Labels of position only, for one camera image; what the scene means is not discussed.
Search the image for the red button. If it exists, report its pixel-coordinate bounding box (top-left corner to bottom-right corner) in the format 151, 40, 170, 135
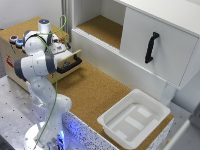
9, 34, 19, 44

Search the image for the white plastic box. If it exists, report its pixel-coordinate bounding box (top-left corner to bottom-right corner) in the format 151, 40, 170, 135
96, 88, 172, 150

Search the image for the white sliding door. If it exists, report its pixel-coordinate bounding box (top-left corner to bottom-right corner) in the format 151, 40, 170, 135
119, 6, 200, 89

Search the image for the wooden drawer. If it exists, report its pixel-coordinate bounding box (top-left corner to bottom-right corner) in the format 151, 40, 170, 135
52, 48, 83, 76

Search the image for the green cable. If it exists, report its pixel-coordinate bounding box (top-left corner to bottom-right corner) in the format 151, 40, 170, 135
32, 14, 72, 150

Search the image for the white cabinet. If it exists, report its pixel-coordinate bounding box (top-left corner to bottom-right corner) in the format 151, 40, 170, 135
71, 0, 200, 108

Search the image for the black door handle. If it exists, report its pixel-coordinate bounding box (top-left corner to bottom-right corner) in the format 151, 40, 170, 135
144, 31, 161, 65

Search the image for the black drawer handle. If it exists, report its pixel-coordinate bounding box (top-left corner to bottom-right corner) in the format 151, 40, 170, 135
56, 54, 83, 75

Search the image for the blue button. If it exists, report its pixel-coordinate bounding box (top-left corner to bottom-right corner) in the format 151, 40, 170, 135
15, 38, 25, 48

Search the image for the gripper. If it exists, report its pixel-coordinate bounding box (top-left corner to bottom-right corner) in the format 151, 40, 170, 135
52, 37, 72, 56

